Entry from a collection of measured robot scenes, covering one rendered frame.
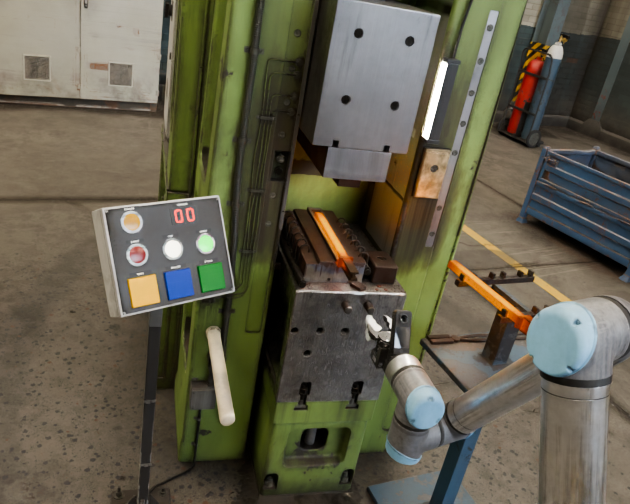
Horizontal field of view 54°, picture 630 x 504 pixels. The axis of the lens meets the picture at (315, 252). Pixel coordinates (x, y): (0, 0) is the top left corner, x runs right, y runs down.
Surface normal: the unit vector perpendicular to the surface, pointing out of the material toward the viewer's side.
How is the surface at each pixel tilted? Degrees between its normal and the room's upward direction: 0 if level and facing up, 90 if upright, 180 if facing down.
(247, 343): 90
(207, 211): 60
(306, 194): 90
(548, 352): 83
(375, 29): 90
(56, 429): 0
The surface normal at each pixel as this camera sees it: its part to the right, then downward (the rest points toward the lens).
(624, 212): -0.84, 0.07
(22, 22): 0.44, 0.46
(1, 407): 0.17, -0.89
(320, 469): 0.24, 0.45
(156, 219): 0.62, -0.07
